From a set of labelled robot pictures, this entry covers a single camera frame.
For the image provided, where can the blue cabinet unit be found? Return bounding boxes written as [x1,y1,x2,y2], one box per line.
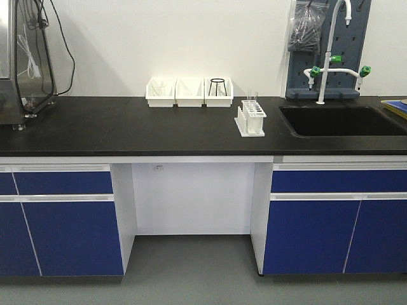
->
[250,156,406,276]
[1,157,137,276]

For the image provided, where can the white test tube rack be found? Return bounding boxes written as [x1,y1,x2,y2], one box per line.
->
[234,100,266,137]

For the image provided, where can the blue-grey pegboard drying rack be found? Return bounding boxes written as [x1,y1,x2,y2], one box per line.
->
[286,1,371,100]

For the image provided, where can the black power cable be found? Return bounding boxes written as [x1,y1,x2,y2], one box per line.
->
[49,0,76,96]

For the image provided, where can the black lab sink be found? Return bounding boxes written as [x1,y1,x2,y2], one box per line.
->
[280,106,406,137]

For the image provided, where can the left blue cabinet unit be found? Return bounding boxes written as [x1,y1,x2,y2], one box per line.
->
[1,157,137,276]

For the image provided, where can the right blue cabinet unit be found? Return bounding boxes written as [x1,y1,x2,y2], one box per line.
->
[250,156,406,276]

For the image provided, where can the tall glass test tube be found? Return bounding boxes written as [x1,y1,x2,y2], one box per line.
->
[247,89,252,107]

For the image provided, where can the black metal tripod stand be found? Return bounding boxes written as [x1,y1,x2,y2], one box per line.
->
[208,78,227,97]

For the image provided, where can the blue and yellow tray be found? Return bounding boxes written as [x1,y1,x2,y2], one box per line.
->
[381,98,407,119]

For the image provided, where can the clear plastic bag of pegs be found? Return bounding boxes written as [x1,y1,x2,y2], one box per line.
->
[287,1,329,53]

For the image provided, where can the stainless steel glass cabinet appliance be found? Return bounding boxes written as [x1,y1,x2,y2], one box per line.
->
[1,0,56,131]

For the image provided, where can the white lab faucet green knobs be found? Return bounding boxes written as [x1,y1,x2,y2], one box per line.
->
[303,0,371,105]

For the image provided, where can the right white plastic bin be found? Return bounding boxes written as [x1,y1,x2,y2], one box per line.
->
[204,78,234,107]

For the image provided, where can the left white plastic bin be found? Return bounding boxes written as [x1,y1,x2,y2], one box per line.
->
[146,77,177,107]

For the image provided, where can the middle white plastic bin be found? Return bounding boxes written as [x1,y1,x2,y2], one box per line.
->
[176,78,204,107]

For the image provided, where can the white plastic bin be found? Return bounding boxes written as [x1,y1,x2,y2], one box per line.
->
[146,77,177,107]
[176,78,204,107]
[204,78,234,107]

